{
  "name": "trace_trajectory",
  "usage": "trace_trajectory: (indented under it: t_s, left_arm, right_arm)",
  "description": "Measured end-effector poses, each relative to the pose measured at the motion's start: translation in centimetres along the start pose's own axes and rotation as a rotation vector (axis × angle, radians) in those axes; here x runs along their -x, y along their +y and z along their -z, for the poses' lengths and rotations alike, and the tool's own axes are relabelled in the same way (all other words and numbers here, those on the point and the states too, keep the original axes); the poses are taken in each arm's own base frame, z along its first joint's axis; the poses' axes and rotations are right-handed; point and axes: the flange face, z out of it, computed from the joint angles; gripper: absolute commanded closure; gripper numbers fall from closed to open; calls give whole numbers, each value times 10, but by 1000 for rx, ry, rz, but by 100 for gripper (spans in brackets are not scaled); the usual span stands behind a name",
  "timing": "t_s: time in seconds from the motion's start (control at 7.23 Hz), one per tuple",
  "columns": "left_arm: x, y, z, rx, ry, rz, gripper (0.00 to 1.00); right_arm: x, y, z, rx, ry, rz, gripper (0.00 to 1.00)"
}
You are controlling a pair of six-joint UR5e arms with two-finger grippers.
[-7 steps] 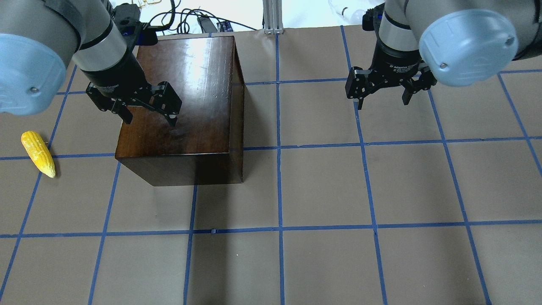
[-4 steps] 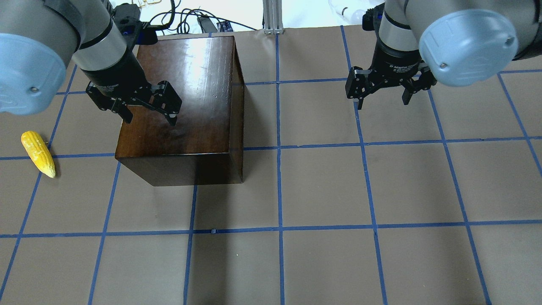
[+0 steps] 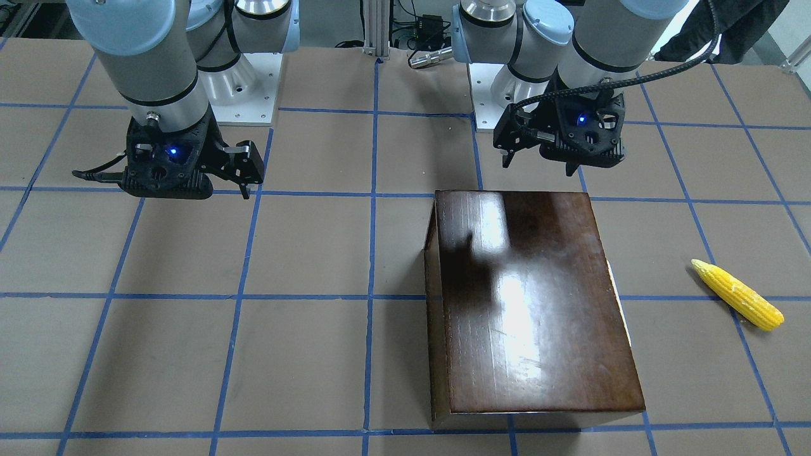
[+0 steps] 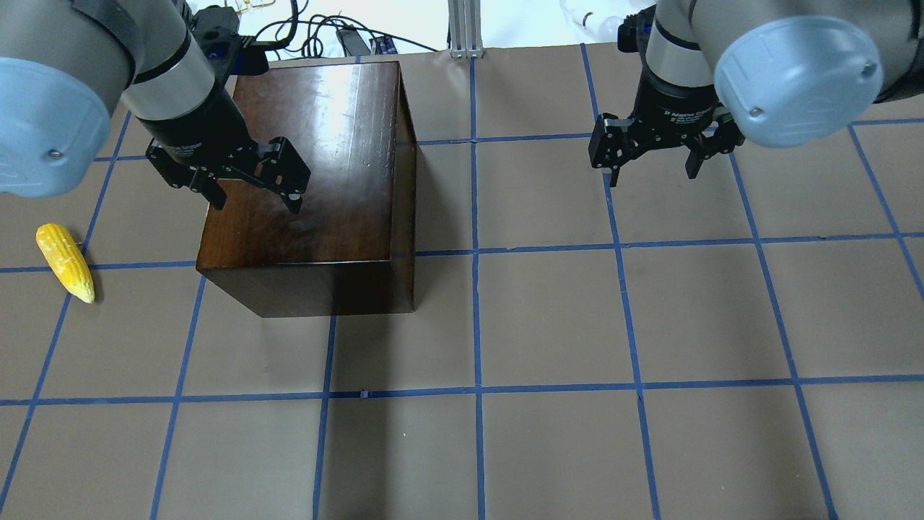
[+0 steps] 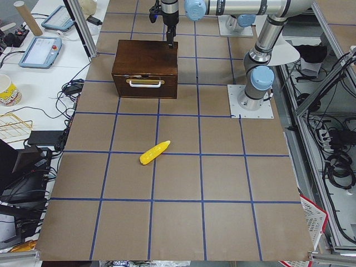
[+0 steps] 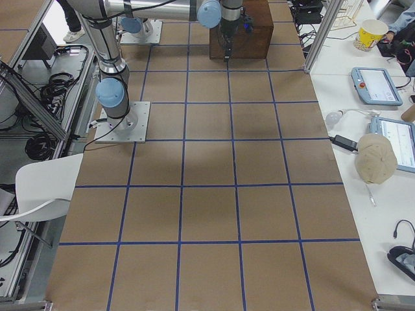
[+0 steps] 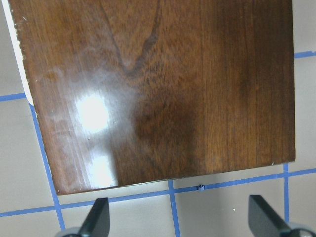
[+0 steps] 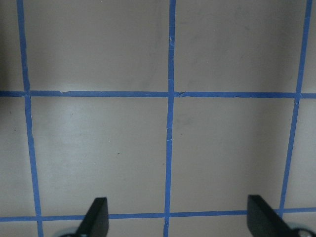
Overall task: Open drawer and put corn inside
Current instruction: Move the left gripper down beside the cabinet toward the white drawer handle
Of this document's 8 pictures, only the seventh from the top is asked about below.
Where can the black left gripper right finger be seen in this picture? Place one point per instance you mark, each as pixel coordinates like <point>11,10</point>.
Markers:
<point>263,221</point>

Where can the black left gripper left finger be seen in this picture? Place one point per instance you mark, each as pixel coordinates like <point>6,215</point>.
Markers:
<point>97,222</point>

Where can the brown wooden drawer cabinet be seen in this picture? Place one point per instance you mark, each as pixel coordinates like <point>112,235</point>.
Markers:
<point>135,91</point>

